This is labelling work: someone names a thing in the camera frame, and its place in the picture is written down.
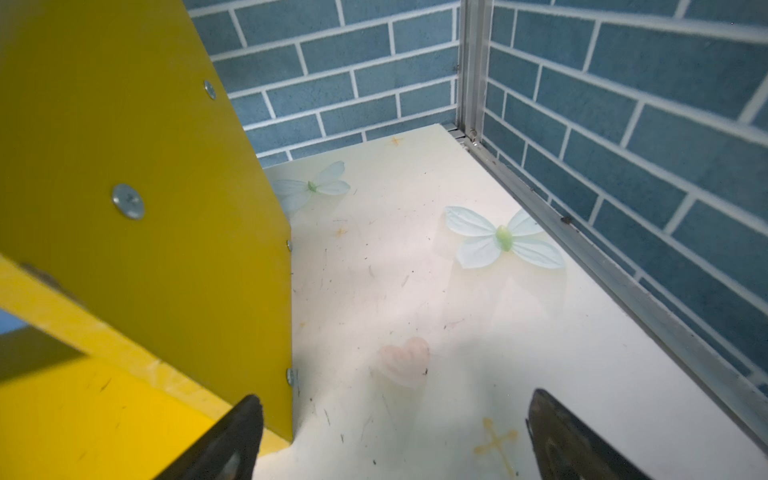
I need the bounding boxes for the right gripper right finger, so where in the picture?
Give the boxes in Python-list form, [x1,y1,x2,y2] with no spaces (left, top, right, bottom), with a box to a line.
[526,388,649,480]

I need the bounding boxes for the yellow pink blue bookshelf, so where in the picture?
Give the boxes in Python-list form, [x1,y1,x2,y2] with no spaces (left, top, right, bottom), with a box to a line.
[1,1,293,479]

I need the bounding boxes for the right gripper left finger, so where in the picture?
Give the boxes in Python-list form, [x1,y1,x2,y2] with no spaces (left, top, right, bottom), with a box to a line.
[156,394,264,480]

